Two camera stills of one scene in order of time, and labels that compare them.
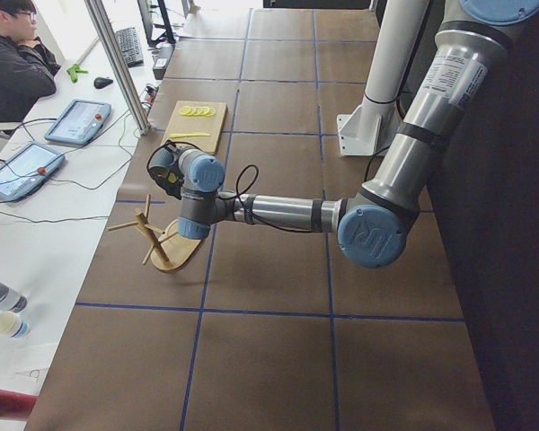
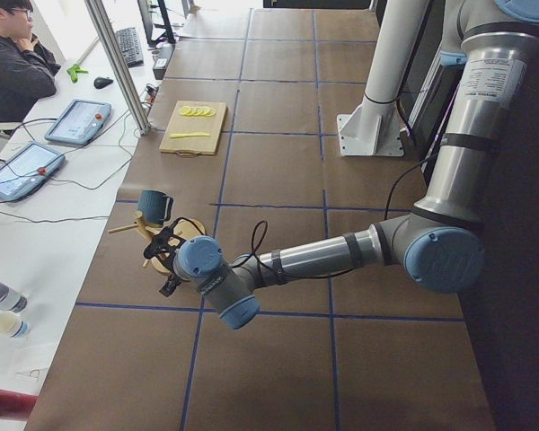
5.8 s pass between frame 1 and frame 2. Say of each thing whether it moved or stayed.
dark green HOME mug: moved
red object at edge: stayed
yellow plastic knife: stayed
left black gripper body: moved
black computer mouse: stayed
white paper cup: stayed
